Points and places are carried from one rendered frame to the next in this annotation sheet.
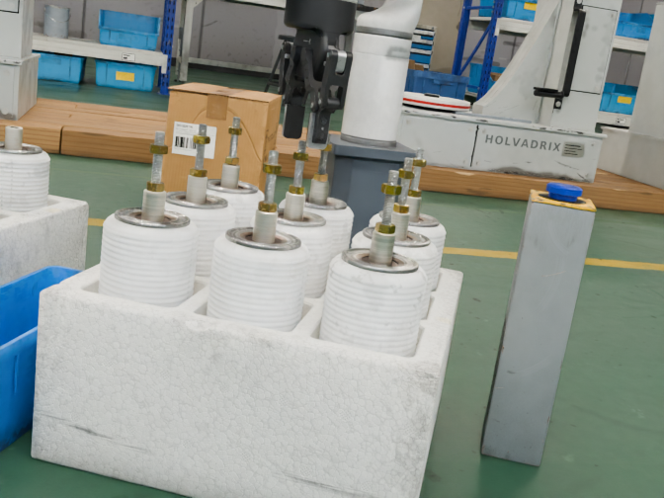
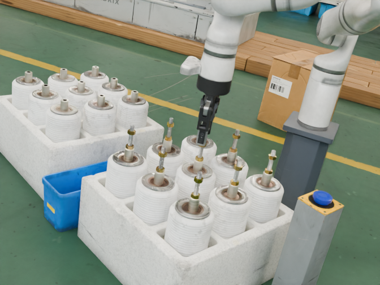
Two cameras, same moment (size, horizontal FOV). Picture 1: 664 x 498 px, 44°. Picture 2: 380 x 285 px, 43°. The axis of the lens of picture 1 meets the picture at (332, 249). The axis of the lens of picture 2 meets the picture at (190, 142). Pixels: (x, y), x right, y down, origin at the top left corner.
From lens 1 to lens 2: 0.62 m
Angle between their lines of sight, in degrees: 34
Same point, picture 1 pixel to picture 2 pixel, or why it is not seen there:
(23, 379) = not seen: hidden behind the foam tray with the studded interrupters
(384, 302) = (179, 229)
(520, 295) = (287, 243)
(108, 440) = (94, 241)
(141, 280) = (113, 184)
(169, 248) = (124, 175)
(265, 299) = (146, 209)
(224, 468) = (122, 270)
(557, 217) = (307, 211)
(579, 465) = not seen: outside the picture
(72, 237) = (152, 142)
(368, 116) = (307, 112)
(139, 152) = not seen: hidden behind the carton
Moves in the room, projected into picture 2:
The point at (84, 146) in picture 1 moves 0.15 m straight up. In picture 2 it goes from (257, 69) to (262, 44)
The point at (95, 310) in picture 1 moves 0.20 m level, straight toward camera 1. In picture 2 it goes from (94, 191) to (40, 233)
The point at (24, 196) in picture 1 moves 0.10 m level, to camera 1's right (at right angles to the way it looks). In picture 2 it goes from (131, 122) to (155, 134)
